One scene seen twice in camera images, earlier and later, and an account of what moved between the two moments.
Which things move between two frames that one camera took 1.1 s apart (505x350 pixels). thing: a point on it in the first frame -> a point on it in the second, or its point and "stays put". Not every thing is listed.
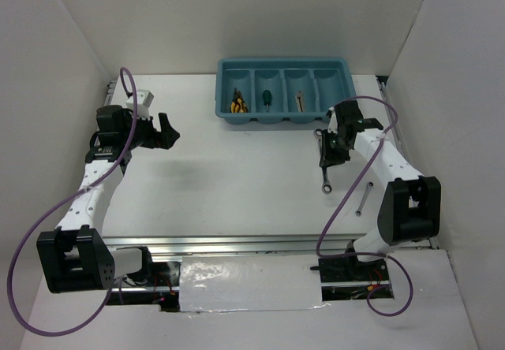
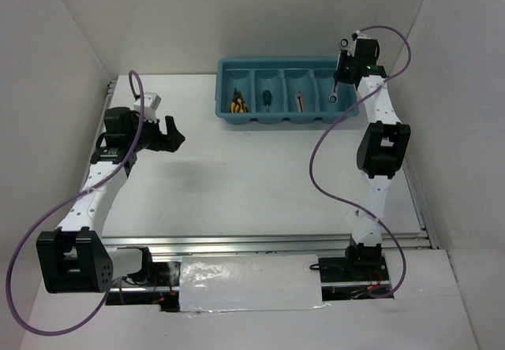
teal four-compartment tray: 271,90 stays put
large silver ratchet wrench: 326,187 -> 343,45
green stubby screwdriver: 267,97 stays put
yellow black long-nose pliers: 238,105 stays put
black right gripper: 329,158 -> 340,76
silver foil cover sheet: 250,283 stays put
